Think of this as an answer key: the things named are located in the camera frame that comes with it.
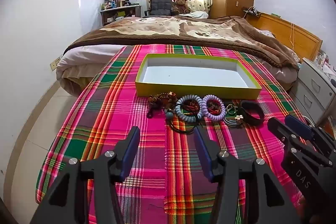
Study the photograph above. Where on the power strip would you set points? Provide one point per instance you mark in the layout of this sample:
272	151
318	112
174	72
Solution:
252	11

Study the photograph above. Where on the yellow-green shallow box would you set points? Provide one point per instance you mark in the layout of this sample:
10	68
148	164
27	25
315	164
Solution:
183	92

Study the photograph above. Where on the grey drawer nightstand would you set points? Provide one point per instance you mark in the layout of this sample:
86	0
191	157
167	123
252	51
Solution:
312	87

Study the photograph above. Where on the gold rings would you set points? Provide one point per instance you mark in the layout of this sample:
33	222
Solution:
231	109

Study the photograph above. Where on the white pillow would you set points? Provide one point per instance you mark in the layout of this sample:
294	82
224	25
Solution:
198	14

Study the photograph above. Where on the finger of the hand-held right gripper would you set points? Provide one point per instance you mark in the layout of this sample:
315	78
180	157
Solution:
278	129
299	125

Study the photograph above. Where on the brown teddy bear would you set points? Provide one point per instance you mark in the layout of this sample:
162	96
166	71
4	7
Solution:
181	5

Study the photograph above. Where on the white bed sheet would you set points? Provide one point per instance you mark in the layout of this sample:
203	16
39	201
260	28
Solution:
78	61

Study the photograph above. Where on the pink plaid cloth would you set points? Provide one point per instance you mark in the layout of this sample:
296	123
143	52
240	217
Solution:
105	108

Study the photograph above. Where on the wooden headboard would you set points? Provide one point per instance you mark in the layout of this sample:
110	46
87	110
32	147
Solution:
283	29

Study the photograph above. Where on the dark armchair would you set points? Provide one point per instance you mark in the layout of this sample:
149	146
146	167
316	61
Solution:
160	6

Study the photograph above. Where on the group of bottles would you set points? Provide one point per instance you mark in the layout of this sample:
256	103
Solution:
111	1

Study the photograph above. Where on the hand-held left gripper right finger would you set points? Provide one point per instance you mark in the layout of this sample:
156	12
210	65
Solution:
203	157

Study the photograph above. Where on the dark red scrunchie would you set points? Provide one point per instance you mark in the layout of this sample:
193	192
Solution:
191	105

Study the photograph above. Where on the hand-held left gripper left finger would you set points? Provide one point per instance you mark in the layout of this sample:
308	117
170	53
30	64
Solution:
128	157

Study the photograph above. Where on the brown plush blanket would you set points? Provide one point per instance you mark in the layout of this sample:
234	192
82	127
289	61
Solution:
210	29

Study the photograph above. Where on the wall outlet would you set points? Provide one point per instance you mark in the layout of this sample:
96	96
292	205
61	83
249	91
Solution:
55	63

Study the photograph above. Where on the cluttered desk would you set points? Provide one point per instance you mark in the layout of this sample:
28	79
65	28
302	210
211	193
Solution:
118	12

